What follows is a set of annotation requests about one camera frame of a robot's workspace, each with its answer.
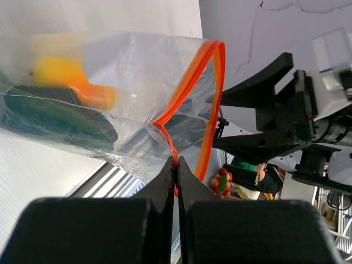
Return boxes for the dark green cucumber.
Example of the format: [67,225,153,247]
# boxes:
[1,74,118,148]

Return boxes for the red berry bunch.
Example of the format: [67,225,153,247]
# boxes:
[210,168,233,199]

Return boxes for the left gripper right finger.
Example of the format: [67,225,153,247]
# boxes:
[177,157,343,263]

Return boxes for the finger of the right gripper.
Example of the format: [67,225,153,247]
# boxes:
[213,129,312,164]
[220,52,293,109]

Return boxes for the clear zip bag orange zipper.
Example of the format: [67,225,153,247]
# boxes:
[1,31,226,182]

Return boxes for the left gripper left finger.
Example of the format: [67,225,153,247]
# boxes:
[1,158,175,263]

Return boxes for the yellow orange mango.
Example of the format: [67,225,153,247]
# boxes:
[31,57,117,111]

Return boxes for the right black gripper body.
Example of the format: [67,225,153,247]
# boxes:
[256,70,317,135]

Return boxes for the aluminium mounting rail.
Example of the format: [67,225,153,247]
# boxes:
[67,162,145,198]

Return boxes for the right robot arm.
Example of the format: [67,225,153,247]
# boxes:
[212,52,351,194]

